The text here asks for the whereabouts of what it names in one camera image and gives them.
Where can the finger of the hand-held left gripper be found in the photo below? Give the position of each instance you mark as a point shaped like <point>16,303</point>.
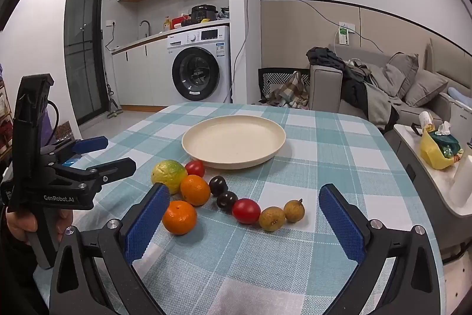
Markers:
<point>92,143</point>
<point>118,167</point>

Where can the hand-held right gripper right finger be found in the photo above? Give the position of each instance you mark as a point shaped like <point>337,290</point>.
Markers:
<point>341,222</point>

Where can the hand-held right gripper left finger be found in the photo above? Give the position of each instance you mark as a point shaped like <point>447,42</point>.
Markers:
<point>147,222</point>

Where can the orange mandarin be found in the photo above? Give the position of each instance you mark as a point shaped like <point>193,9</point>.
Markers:
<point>179,218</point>
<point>195,190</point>

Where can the stemmed brown longan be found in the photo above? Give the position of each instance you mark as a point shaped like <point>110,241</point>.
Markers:
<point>294,211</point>

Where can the yellow green guava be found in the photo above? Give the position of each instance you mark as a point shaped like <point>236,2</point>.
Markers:
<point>169,174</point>

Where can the large red tomato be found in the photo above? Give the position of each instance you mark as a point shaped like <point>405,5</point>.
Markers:
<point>246,211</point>

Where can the cream round plate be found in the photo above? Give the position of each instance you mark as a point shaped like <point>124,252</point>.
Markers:
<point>232,141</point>

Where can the person's left forearm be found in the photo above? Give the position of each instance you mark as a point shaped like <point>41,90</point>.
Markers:
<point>18,274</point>

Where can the person's left hand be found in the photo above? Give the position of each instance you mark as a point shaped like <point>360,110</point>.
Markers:
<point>16,224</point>

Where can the brown patterned box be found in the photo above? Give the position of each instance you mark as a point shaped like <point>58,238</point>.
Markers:
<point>63,132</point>

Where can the upright floor mop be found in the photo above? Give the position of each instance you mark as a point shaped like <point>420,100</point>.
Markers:
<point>111,104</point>

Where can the purple cloth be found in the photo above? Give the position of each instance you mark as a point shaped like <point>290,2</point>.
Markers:
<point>47,132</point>

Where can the small red tomato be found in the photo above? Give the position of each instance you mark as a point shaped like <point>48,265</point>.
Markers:
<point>194,168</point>

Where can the dark purple plum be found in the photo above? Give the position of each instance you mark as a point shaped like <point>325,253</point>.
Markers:
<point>226,200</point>
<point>217,186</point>

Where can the white kitchen base cabinet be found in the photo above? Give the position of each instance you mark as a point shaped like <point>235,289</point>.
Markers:
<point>147,75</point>

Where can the dark glass door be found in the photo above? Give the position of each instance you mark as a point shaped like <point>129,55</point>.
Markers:
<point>83,53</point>

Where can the white side table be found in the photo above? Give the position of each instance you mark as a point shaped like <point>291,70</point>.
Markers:
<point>424,178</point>

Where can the yellow plastic bag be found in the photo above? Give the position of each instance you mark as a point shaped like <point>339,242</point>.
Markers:
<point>431,152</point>

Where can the white washing machine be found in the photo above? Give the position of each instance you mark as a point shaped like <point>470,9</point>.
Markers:
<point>199,73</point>

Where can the grey garment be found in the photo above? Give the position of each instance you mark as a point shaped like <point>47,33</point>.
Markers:
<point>381,104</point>

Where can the chrome kitchen faucet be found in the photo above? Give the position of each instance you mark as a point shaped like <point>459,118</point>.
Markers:
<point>149,29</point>

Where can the dark jacket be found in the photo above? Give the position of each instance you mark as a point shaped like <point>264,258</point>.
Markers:
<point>354,93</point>

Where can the white yellow bottle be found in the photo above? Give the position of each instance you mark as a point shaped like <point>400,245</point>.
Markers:
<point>426,119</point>

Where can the grey sofa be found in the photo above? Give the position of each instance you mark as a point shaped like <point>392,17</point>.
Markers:
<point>324,90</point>

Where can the white tissue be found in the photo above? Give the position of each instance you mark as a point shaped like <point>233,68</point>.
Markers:
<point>444,128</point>

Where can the yellow dish soap bottle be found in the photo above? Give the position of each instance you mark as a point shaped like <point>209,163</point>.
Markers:
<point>167,24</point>

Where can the plaid blanket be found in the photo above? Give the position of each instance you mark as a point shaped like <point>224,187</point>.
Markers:
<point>291,90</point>

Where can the red box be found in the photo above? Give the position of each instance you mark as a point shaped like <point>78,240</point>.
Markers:
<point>180,21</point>

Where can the white air purifier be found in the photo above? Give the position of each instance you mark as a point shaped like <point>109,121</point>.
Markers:
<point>457,115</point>

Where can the grey sofa cushion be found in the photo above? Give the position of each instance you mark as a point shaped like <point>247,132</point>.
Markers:
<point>426,88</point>
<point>402,73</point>

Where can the black patterned rack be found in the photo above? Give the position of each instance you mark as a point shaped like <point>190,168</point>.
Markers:
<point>269,79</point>

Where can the black pressure cooker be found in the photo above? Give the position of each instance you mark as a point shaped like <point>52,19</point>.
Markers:
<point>202,14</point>

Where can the white wall socket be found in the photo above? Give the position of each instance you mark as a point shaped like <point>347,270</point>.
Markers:
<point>110,23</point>

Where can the white green wall device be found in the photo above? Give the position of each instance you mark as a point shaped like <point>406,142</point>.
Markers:
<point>344,36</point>

